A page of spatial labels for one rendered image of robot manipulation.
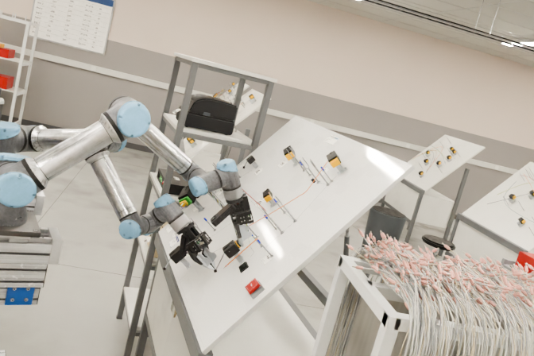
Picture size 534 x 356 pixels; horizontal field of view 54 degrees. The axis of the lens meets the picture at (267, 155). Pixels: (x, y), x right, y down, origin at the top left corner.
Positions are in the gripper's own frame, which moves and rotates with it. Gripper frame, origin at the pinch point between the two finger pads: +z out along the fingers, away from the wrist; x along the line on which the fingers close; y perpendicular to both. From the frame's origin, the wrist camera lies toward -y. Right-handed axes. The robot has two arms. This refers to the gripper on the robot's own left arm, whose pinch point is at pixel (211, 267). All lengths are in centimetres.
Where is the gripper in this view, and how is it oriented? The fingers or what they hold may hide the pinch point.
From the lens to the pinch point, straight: 220.6
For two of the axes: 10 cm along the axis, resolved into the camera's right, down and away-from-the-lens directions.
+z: 6.1, 7.9, 0.4
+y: 5.7, -4.1, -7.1
